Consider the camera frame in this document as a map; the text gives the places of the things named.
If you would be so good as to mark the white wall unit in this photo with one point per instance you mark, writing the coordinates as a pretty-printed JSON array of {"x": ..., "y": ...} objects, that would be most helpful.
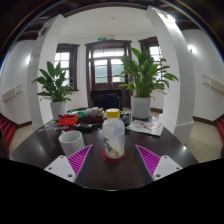
[
  {"x": 11, "y": 94},
  {"x": 215, "y": 84}
]

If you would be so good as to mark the small potted leafy plant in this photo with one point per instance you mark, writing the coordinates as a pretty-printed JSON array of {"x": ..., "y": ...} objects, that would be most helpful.
[{"x": 58, "y": 108}]

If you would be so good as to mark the grey ball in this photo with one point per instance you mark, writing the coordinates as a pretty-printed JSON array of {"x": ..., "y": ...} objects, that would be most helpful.
[{"x": 126, "y": 119}]

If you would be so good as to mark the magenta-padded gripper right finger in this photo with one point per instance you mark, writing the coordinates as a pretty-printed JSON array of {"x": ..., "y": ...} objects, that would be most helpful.
[{"x": 165, "y": 166}]

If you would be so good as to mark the green exit sign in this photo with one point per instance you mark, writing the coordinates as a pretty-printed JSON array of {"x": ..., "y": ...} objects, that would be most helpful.
[{"x": 101, "y": 39}]

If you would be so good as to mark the narrow dark-framed window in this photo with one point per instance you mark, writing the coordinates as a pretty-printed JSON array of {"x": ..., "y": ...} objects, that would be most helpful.
[{"x": 153, "y": 50}]

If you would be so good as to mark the black remote control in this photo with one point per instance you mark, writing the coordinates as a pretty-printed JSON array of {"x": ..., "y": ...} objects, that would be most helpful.
[{"x": 87, "y": 127}]

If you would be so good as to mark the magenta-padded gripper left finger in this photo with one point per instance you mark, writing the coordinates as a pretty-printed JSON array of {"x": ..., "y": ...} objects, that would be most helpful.
[{"x": 63, "y": 166}]

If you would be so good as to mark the dark wooden glazed door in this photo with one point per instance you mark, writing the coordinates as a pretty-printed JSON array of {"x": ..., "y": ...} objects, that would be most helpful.
[{"x": 106, "y": 70}]

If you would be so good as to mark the wall lamp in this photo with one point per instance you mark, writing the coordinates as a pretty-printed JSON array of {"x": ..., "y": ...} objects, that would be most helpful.
[{"x": 192, "y": 50}]

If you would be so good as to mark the wide dark-framed window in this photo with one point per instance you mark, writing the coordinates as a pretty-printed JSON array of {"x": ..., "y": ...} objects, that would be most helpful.
[{"x": 65, "y": 58}]

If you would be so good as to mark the printed paper leaflet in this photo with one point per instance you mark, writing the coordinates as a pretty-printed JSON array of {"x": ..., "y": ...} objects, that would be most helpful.
[{"x": 146, "y": 127}]

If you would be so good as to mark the white speckled mug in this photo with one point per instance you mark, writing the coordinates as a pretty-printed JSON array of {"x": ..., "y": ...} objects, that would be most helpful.
[{"x": 71, "y": 144}]

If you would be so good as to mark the red box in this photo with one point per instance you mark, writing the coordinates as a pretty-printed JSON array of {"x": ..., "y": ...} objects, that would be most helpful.
[{"x": 68, "y": 120}]

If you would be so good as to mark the red carpeted staircase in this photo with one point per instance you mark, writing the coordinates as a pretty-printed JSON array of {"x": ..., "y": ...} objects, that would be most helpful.
[
  {"x": 7, "y": 131},
  {"x": 221, "y": 130}
]

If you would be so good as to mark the large potted leafy plant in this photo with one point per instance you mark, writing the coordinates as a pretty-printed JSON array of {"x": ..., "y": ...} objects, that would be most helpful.
[{"x": 140, "y": 106}]

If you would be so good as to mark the black chair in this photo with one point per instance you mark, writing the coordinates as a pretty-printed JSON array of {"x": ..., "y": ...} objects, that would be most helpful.
[{"x": 106, "y": 100}]

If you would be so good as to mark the clear bottle with yellow cap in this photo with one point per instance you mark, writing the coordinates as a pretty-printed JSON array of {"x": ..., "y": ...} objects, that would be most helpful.
[{"x": 113, "y": 136}]

